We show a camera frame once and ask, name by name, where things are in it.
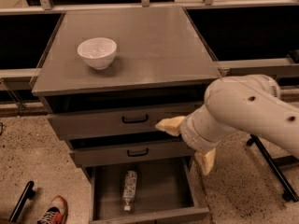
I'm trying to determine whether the top grey drawer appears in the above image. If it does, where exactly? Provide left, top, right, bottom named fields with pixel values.
left=48, top=102, right=202, bottom=140

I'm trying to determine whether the bottom grey open drawer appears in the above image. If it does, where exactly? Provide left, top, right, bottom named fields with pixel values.
left=89, top=158, right=209, bottom=224

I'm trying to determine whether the black stand leg right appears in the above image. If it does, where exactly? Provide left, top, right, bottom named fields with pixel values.
left=247, top=134, right=299, bottom=203

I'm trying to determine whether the metal window railing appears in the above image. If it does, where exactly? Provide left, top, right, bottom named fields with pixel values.
left=0, top=0, right=299, bottom=110

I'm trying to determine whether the grey metal drawer cabinet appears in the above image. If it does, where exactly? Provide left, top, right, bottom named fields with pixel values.
left=31, top=6, right=222, bottom=224

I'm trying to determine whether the middle grey drawer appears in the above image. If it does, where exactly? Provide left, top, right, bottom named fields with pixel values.
left=70, top=138, right=194, bottom=167

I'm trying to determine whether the white ceramic bowl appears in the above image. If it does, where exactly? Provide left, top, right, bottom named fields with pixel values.
left=77, top=37, right=117, bottom=70

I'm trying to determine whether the clear plastic water bottle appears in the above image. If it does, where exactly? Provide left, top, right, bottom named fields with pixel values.
left=122, top=170, right=137, bottom=212

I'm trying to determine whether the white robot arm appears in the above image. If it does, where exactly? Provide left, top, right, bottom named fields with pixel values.
left=155, top=75, right=299, bottom=175

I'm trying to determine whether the black top drawer handle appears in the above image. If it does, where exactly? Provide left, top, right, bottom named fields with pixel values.
left=121, top=114, right=149, bottom=124

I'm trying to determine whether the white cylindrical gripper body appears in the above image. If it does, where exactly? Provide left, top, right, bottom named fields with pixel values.
left=179, top=107, right=219, bottom=153

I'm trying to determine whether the black stand leg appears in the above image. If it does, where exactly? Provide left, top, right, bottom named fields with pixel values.
left=247, top=134, right=299, bottom=203
left=8, top=181, right=36, bottom=222

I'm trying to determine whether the black middle drawer handle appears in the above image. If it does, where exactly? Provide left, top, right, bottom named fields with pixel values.
left=127, top=148, right=149, bottom=157

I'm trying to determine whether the black stand leg left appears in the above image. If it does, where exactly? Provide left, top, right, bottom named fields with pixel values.
left=8, top=181, right=36, bottom=222

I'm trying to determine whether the red and white sneaker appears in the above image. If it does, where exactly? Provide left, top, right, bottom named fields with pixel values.
left=37, top=196, right=68, bottom=224

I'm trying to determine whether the black drawer handle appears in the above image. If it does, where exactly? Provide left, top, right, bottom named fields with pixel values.
left=121, top=114, right=149, bottom=124
left=127, top=148, right=149, bottom=157

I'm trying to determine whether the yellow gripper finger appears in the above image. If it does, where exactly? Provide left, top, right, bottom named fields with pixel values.
left=195, top=148, right=216, bottom=175
left=155, top=116, right=185, bottom=136

